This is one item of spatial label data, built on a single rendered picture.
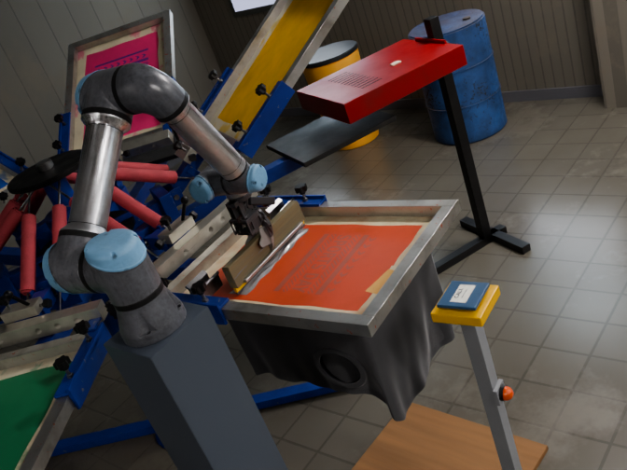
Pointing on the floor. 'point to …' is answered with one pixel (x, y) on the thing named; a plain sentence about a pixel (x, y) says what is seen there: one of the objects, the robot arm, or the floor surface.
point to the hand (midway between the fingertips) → (267, 245)
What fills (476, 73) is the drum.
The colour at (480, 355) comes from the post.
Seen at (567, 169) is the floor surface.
